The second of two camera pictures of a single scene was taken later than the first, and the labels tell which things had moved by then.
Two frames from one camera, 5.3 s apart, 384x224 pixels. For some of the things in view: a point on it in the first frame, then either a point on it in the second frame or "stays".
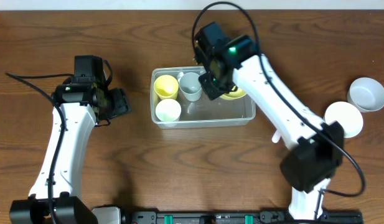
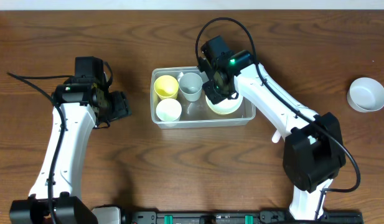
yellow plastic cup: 166,86 stays
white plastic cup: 168,109 stays
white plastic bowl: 348,116 -> 226,107
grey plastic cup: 190,86 stays
